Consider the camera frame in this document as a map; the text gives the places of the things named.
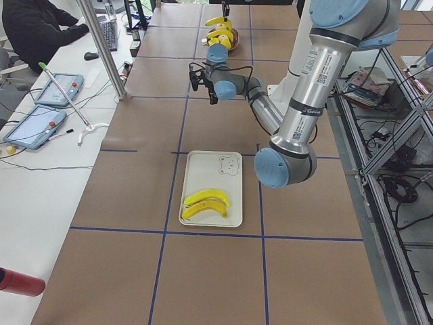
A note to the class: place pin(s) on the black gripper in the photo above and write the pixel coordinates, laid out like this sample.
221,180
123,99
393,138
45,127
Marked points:
210,89

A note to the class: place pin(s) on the yellow banana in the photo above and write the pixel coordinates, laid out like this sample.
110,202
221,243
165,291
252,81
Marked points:
213,22
208,195
205,205
217,33

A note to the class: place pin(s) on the brown wicker basket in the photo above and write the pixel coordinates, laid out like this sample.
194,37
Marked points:
234,39

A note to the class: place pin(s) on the yellow starfruit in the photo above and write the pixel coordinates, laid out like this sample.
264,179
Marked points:
225,41

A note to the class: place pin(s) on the black keyboard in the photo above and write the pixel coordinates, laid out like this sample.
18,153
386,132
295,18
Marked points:
109,30

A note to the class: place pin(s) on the white bear tray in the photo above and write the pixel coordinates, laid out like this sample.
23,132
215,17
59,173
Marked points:
214,170

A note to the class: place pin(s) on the black computer mouse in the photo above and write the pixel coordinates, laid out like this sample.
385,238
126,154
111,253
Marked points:
88,56

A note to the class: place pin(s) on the metal rod with stand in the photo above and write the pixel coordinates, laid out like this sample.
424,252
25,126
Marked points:
89,128

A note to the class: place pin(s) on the blue teach pendant far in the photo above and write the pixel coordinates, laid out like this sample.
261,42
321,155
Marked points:
52,96

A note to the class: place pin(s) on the blue teach pendant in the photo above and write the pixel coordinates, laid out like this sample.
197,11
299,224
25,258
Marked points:
52,96
36,128

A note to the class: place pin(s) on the person in black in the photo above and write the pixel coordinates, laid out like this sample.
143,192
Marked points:
37,29

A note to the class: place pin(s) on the blue teach pendant near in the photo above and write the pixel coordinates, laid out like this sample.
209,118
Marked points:
36,128

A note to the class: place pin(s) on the red bottle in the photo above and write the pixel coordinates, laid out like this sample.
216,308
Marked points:
21,284

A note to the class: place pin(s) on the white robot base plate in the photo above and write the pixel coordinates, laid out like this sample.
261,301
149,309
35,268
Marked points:
281,94

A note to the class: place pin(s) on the aluminium frame post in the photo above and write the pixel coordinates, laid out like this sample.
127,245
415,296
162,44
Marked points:
102,47

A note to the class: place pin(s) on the aluminium frame rack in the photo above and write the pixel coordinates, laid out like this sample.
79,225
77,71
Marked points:
388,148

